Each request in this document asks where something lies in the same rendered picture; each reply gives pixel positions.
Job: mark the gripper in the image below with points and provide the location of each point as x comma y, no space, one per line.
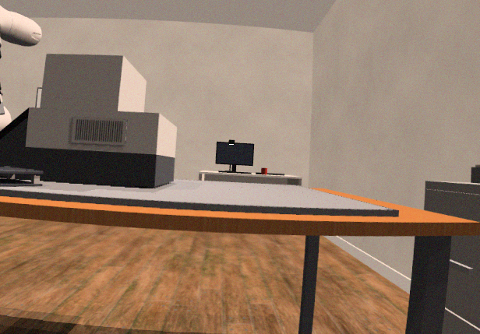
2,110

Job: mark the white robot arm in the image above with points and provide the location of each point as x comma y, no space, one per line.
17,29

